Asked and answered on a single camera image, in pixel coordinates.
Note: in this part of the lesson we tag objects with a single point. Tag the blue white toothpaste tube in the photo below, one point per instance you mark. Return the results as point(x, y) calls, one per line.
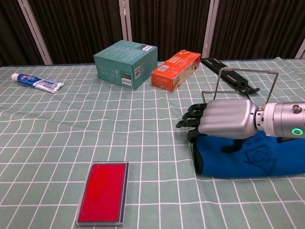
point(35, 82)

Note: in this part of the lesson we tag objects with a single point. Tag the black folding stand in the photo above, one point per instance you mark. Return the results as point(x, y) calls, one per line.
point(233, 76)

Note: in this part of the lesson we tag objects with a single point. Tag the red ink pad clear case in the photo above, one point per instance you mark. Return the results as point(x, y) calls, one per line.
point(103, 193)

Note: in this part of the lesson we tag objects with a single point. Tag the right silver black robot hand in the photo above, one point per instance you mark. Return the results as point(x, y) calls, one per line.
point(228, 119)

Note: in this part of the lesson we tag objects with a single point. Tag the green checked tablecloth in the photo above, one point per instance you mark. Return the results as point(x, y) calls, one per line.
point(71, 131)

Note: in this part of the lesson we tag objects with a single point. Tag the teal cardboard box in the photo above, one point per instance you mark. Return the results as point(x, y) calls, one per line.
point(119, 62)

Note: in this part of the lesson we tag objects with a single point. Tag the dark grey blue cloth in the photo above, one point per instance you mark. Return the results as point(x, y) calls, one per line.
point(238, 164)

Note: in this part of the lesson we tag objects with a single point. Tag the white partition frame post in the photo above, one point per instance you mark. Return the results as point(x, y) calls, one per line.
point(210, 26)
point(35, 31)
point(125, 19)
point(300, 50)

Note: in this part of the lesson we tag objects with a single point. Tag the orange cardboard box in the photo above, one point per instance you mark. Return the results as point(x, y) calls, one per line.
point(174, 69)

